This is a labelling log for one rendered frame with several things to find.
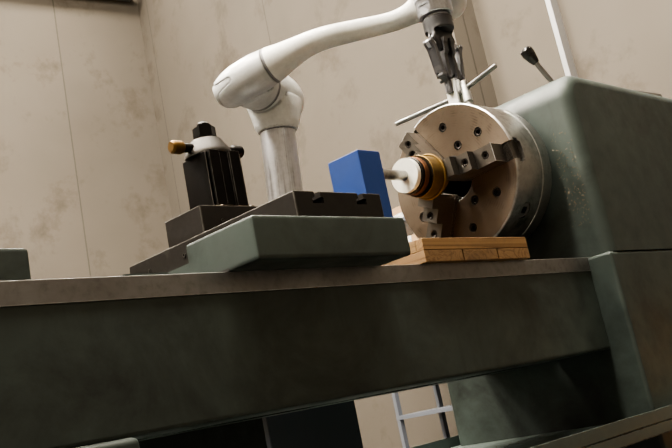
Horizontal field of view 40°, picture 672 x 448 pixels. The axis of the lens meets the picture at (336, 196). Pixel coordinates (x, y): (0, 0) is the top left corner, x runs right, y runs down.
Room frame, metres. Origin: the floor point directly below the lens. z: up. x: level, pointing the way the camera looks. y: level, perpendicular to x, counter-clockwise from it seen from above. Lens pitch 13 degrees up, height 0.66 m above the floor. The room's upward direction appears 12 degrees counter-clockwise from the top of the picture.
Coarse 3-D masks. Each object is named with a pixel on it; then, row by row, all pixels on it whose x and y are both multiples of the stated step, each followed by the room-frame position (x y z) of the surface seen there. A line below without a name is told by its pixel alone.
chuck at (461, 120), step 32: (416, 128) 1.89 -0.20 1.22; (448, 128) 1.83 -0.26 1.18; (480, 128) 1.78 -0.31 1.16; (512, 128) 1.77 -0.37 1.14; (512, 160) 1.74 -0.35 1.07; (448, 192) 1.90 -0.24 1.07; (480, 192) 1.80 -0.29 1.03; (512, 192) 1.75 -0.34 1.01; (416, 224) 1.93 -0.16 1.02; (480, 224) 1.82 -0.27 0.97; (512, 224) 1.80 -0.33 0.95
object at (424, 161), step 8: (416, 160) 1.72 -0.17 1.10; (424, 160) 1.74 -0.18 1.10; (432, 160) 1.74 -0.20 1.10; (440, 160) 1.75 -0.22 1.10; (424, 168) 1.72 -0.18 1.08; (432, 168) 1.73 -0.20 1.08; (440, 168) 1.75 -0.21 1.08; (424, 176) 1.72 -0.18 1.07; (432, 176) 1.73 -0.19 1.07; (440, 176) 1.75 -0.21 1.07; (424, 184) 1.73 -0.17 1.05; (432, 184) 1.74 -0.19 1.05; (440, 184) 1.75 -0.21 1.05; (416, 192) 1.74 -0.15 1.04; (424, 192) 1.75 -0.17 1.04; (432, 192) 1.76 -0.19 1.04; (440, 192) 1.77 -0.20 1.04
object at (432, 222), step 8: (424, 200) 1.80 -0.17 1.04; (432, 200) 1.79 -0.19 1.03; (440, 200) 1.80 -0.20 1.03; (448, 200) 1.82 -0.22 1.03; (456, 200) 1.84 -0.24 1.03; (424, 208) 1.83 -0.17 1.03; (432, 208) 1.79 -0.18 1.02; (440, 208) 1.81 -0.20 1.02; (448, 208) 1.83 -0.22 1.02; (456, 208) 1.85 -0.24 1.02; (424, 216) 1.83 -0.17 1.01; (432, 216) 1.82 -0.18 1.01; (440, 216) 1.82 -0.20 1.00; (448, 216) 1.84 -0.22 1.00; (432, 224) 1.85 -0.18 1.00; (440, 224) 1.83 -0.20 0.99; (448, 224) 1.84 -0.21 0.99; (432, 232) 1.85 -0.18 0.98; (440, 232) 1.84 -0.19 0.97; (448, 232) 1.85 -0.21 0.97
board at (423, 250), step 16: (416, 240) 1.46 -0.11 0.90; (432, 240) 1.47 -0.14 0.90; (448, 240) 1.50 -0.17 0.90; (464, 240) 1.53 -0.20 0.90; (480, 240) 1.56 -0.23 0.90; (496, 240) 1.60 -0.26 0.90; (512, 240) 1.63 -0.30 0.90; (416, 256) 1.46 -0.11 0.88; (432, 256) 1.46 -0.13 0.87; (448, 256) 1.49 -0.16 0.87; (464, 256) 1.52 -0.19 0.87; (480, 256) 1.56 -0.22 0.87; (496, 256) 1.59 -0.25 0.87; (512, 256) 1.63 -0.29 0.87; (528, 256) 1.66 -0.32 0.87
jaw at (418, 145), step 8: (408, 136) 1.85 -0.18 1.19; (416, 136) 1.86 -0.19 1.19; (400, 144) 1.87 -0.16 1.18; (408, 144) 1.87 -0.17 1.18; (416, 144) 1.83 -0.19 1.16; (424, 144) 1.85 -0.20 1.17; (408, 152) 1.84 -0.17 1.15; (416, 152) 1.80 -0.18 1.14; (424, 152) 1.82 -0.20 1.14; (432, 152) 1.84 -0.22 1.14
